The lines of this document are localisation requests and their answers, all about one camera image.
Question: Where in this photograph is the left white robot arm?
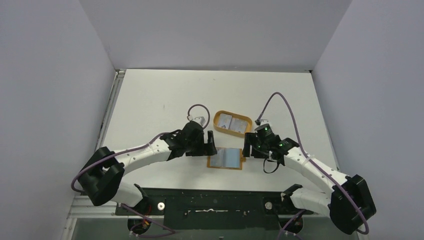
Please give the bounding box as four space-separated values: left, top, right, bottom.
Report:
71 120 217 215

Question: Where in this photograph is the aluminium frame rail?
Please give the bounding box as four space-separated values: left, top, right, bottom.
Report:
67 194 365 220

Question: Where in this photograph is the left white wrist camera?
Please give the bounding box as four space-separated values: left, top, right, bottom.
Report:
193 116 206 126

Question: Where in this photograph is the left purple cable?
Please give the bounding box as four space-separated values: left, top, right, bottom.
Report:
70 104 212 239

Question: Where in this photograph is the orange leather card holder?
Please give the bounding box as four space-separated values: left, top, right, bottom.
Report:
207 147 246 170

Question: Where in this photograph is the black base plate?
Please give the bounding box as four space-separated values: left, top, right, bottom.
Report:
134 188 299 230

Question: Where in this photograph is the purple cable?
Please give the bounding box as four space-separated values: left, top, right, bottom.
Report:
70 104 212 239
255 92 370 240

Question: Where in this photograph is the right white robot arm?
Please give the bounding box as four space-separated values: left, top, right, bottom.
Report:
242 123 377 235

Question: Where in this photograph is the orange plastic tray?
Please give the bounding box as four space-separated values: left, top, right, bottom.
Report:
213 110 253 138

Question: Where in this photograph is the silver VIP credit card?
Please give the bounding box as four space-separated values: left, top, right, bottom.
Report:
209 148 226 168

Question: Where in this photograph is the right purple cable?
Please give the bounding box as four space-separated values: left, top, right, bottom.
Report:
255 92 370 240

